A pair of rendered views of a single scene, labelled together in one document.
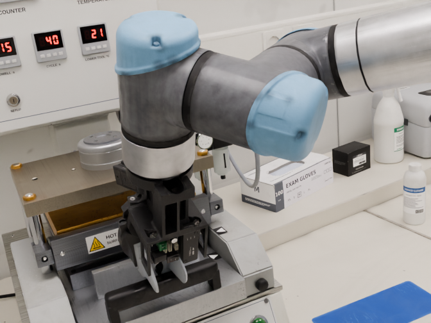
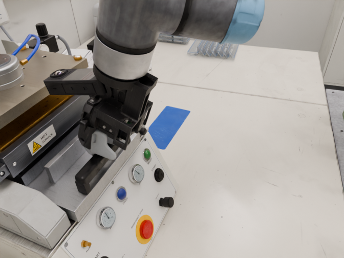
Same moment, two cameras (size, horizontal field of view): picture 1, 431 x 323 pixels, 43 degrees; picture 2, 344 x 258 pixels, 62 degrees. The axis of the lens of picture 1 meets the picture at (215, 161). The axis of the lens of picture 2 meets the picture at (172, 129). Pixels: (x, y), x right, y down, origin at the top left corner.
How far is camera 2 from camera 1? 0.34 m
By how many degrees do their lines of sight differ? 41
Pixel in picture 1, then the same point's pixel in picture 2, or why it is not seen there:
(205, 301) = (125, 153)
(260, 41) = not seen: outside the picture
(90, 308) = (56, 191)
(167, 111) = (168, 20)
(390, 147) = not seen: hidden behind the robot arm
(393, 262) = (153, 99)
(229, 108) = (220, 11)
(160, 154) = (145, 58)
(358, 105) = (84, 15)
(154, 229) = (126, 117)
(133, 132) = (128, 43)
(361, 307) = (156, 126)
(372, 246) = not seen: hidden behind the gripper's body
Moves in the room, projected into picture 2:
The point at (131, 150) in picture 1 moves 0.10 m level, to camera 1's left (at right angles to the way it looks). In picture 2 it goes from (122, 60) to (39, 92)
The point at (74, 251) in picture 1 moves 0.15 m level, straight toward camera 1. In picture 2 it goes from (21, 158) to (91, 192)
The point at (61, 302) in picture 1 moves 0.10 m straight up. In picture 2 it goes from (39, 197) to (15, 150)
